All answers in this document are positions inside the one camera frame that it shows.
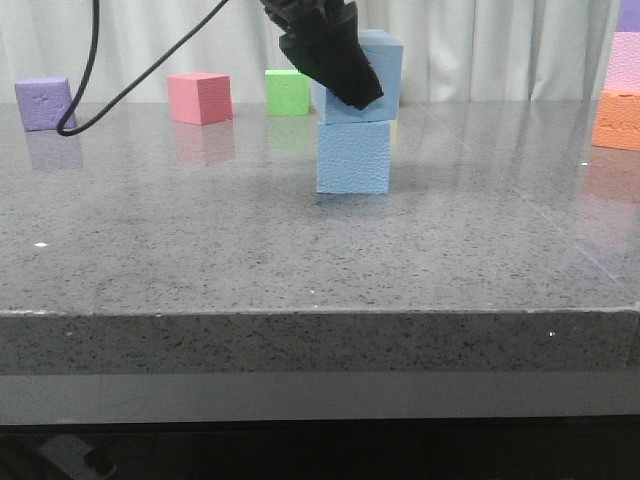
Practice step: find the pink foam cube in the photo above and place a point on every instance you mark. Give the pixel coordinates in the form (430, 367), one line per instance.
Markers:
(200, 98)

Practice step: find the pink foam block stacked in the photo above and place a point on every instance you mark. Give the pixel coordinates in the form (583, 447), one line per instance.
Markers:
(623, 67)

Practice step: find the purple foam block top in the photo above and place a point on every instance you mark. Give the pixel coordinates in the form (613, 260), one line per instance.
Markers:
(629, 16)

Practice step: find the green foam cube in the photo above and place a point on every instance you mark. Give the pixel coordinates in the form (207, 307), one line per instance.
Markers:
(288, 92)

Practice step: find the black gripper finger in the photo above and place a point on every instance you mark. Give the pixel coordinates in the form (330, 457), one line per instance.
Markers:
(320, 38)

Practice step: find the light blue foam cube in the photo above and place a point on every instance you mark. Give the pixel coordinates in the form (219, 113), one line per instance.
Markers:
(385, 53)
(353, 158)

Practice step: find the orange foam block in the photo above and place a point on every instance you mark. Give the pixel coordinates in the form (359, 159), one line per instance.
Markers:
(617, 120)

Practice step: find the yellow foam cube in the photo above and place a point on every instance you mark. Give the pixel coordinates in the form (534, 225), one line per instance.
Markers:
(394, 127)

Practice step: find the purple foam cube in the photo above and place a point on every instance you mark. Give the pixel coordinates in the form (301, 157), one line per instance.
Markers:
(42, 102)

